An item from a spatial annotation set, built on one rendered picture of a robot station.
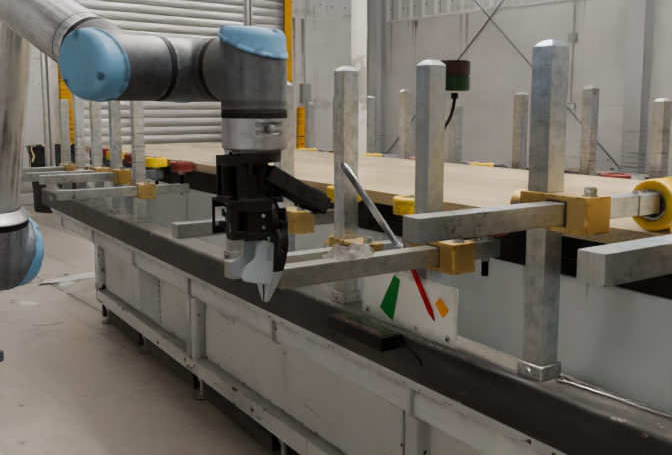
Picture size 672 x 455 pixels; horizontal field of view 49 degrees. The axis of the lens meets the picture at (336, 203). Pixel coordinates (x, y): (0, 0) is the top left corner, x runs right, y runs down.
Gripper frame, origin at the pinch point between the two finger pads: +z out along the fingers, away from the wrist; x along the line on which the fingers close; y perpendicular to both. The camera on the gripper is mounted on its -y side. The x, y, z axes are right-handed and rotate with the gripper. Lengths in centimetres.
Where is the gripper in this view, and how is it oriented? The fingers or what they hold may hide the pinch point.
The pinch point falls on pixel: (270, 291)
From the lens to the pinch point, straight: 106.0
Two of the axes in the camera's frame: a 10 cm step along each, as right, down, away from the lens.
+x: 5.5, 1.1, -8.3
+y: -8.3, 0.7, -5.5
